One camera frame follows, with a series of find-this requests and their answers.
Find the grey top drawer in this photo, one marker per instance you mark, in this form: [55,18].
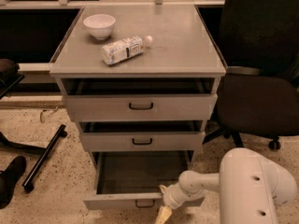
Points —
[139,107]

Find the grey drawer cabinet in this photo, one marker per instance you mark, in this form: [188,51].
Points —
[181,60]

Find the grey drawer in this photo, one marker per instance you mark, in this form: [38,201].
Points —
[141,141]
[139,107]
[131,180]

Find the white ceramic bowl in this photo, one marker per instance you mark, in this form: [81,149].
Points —
[100,26]

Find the grey middle drawer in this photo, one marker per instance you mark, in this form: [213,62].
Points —
[141,141]

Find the grey bottom drawer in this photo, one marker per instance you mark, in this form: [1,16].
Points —
[131,180]

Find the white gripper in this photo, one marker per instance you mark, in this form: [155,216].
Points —
[170,196]

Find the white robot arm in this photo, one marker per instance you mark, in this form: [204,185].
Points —
[249,185]

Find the plastic bottle with white label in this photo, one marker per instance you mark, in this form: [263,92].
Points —
[124,49]

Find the black chair base left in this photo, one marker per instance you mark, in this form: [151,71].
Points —
[9,78]

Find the black office chair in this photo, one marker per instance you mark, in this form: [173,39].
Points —
[259,41]

